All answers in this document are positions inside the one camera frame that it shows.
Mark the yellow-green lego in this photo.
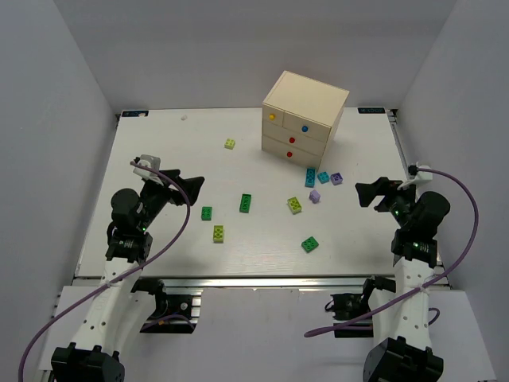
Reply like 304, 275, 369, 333
212, 225, 224, 244
287, 197, 302, 215
224, 138, 235, 150

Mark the cream wooden drawer cabinet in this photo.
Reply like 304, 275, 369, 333
261, 71, 349, 169

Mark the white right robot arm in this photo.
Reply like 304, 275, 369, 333
356, 177, 450, 381

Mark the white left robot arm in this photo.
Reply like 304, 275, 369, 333
51, 165, 204, 381

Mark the green square lego left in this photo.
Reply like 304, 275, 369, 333
201, 206, 212, 221

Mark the purple lego right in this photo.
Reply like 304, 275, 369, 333
330, 173, 343, 185

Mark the dark green long lego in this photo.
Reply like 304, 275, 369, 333
239, 193, 252, 213

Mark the teal small lego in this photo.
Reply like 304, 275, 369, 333
317, 171, 330, 184

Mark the lilac lego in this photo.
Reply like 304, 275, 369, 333
309, 189, 321, 204

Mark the teal long lego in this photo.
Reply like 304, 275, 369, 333
305, 168, 316, 188

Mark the right blue table label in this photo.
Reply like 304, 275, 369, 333
357, 107, 386, 115

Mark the blue table label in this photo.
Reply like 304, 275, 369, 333
357, 107, 386, 115
121, 110, 149, 118

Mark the left blue table label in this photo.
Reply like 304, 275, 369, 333
121, 110, 149, 118

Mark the green lego near front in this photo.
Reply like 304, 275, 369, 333
301, 236, 319, 253

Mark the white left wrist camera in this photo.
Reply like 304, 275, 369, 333
133, 154, 161, 182

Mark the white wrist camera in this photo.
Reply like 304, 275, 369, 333
398, 163, 433, 190
133, 154, 161, 182

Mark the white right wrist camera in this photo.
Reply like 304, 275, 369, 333
398, 163, 433, 190

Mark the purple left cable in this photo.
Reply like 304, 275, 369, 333
17, 161, 192, 382

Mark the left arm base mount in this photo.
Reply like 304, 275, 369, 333
119, 279, 196, 334

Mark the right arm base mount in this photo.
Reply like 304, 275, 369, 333
324, 276, 396, 338

